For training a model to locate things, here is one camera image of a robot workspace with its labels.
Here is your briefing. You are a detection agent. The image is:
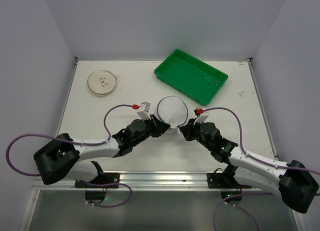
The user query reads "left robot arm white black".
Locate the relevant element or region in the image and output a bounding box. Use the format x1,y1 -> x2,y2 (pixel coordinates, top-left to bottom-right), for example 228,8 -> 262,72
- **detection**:
33,115 -> 171,188

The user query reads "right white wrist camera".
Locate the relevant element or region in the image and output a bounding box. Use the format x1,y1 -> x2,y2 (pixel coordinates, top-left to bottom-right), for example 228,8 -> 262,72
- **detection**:
193,108 -> 209,125

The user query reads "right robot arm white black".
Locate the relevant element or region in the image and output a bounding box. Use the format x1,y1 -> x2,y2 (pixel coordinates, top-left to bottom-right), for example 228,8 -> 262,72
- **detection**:
180,119 -> 320,214

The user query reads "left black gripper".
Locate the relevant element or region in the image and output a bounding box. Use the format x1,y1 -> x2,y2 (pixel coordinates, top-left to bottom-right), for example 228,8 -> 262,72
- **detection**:
131,113 -> 170,147

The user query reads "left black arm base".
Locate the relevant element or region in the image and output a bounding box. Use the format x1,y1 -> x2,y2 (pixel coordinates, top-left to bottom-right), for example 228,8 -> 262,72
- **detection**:
74,172 -> 120,204

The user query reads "round beige zipped laundry bag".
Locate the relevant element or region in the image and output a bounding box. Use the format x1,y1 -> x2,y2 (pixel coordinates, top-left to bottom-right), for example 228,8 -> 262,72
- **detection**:
87,70 -> 118,97

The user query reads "aluminium mounting rail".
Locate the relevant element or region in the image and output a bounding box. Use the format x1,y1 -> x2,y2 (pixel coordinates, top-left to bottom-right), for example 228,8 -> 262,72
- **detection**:
33,171 -> 266,191

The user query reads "purple cable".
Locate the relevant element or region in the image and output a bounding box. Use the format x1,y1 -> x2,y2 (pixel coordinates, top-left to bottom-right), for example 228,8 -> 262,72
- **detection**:
194,106 -> 320,231
6,103 -> 140,208

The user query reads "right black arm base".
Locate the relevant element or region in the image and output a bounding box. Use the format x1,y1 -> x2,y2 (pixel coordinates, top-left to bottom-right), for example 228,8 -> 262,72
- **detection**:
206,165 -> 252,199

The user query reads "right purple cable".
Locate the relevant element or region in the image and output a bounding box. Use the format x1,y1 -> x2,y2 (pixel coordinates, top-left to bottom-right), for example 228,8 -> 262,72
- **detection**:
194,106 -> 320,231

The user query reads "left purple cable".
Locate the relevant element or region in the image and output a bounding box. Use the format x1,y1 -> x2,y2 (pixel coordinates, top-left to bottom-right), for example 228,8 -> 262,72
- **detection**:
6,103 -> 140,208

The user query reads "green plastic tray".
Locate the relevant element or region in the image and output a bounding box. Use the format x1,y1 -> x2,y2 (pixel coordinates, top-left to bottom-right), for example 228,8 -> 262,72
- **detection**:
154,48 -> 229,106

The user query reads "white mesh laundry bag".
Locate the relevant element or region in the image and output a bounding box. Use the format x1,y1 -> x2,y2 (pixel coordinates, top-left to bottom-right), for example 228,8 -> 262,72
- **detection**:
154,95 -> 189,135

